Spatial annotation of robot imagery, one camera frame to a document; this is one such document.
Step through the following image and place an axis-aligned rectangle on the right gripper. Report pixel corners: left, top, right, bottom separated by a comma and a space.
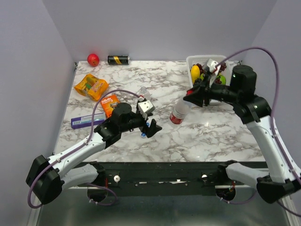
183, 73, 239, 107

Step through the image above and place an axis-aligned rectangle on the red label plastic bottle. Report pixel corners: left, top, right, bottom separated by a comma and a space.
171, 97, 191, 120

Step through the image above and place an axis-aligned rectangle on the red bottle cap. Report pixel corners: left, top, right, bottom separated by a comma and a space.
169, 114, 183, 125

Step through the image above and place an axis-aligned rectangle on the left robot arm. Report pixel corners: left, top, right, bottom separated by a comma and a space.
26, 99, 162, 209

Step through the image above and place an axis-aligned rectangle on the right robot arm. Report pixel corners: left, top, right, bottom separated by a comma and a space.
183, 65, 301, 203

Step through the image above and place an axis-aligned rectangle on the clear empty plastic bottle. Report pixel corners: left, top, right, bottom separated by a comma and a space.
139, 86, 151, 100

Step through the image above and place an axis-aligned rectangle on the dark blue grape bunch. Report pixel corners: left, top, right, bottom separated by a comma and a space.
193, 78, 202, 86

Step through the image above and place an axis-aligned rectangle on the yellow mango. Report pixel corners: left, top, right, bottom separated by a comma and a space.
190, 65, 200, 84

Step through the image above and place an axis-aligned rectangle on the green apple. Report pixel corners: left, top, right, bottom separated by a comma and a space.
215, 75, 226, 85

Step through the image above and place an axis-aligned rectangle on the white fruit basket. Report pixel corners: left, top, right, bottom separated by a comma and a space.
186, 55, 233, 104

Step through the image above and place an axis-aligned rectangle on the purple grape bunch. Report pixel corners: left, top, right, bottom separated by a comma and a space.
196, 63, 227, 83

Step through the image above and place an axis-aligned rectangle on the orange razor box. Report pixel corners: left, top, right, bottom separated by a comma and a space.
100, 94, 120, 118

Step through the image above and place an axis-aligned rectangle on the purple toothpaste box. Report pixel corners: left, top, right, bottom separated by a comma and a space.
71, 113, 106, 129

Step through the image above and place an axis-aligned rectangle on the orange snack bag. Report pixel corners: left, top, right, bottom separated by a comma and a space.
74, 73, 109, 101

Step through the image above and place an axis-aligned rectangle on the black gold can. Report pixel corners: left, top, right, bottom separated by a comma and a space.
107, 56, 130, 65

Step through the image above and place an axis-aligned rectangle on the red apple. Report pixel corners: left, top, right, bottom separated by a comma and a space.
87, 54, 100, 67

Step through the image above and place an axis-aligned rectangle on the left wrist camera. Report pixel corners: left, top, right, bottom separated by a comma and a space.
137, 100, 155, 120

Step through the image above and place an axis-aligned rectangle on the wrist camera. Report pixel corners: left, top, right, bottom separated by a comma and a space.
203, 59, 221, 87
137, 100, 155, 120

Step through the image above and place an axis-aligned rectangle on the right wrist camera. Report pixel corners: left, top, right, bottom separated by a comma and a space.
203, 59, 221, 87

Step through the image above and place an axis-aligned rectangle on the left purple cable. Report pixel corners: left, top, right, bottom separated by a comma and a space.
27, 89, 145, 209

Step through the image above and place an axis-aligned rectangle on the purple cable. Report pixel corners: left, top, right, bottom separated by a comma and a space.
214, 47, 301, 217
27, 89, 145, 209

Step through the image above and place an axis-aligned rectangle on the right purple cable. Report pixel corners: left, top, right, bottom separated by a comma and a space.
214, 47, 301, 217

